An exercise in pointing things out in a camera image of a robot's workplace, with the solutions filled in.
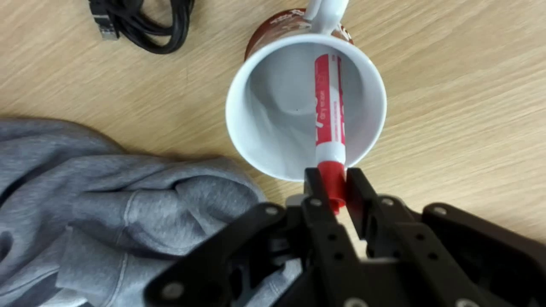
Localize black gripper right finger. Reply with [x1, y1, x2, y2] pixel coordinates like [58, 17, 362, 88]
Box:
[343, 167, 546, 307]

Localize grey hoodie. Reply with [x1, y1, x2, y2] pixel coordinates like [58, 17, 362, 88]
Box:
[0, 116, 304, 307]

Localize coiled black cable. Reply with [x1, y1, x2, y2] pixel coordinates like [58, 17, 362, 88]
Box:
[87, 0, 198, 56]

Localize white mug with red print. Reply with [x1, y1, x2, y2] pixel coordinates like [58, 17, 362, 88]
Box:
[225, 0, 389, 184]

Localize red and white marker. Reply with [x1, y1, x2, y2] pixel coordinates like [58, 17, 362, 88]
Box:
[312, 51, 350, 216]

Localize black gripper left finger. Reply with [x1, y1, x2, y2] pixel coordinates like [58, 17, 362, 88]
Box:
[143, 167, 365, 307]

